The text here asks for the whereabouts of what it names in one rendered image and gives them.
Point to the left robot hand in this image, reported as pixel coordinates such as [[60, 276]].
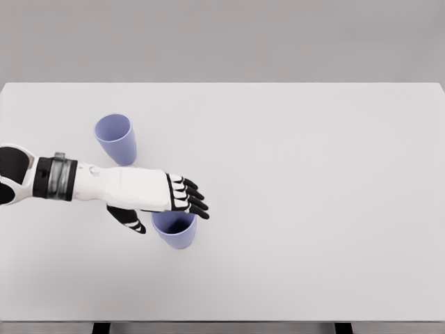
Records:
[[142, 188]]

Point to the lavender plastic cup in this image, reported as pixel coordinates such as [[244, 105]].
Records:
[[116, 137], [175, 229]]

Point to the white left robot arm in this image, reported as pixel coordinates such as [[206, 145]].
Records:
[[59, 179]]

